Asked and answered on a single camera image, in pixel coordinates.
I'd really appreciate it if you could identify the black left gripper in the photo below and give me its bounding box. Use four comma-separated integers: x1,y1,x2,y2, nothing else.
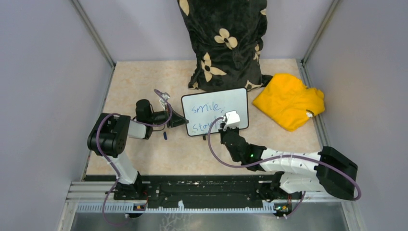
148,103,189,128

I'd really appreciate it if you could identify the small whiteboard black frame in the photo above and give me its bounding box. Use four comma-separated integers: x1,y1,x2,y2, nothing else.
181,88,249,137

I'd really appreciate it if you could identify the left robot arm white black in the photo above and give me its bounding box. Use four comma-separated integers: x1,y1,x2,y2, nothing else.
87,99,189,199

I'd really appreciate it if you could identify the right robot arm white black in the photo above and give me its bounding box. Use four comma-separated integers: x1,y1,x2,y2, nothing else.
219,128,361,201

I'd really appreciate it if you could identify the yellow folded garment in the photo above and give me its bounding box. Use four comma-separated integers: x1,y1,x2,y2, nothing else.
253,74,325,132

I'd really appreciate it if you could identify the black floral plush blanket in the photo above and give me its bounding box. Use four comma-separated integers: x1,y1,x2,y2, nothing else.
177,0,272,92

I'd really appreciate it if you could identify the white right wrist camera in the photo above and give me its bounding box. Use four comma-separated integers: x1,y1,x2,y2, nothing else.
220,111,241,131

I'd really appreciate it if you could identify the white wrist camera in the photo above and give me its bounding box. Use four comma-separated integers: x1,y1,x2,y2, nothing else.
220,111,241,131
159,92,170,110

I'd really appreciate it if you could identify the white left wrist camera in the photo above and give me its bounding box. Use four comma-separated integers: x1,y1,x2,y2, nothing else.
159,92,170,110

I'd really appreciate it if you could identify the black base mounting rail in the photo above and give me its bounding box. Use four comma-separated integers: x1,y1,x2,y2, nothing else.
83,174,300,218

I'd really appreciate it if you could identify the left aluminium frame post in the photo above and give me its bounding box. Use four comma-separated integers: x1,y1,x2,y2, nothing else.
70,0,116,68

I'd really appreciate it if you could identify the aluminium frame post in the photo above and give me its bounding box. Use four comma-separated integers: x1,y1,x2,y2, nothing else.
70,0,116,68
301,0,342,66

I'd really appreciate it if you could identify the right aluminium frame post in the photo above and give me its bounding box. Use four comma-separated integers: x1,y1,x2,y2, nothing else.
301,0,342,66

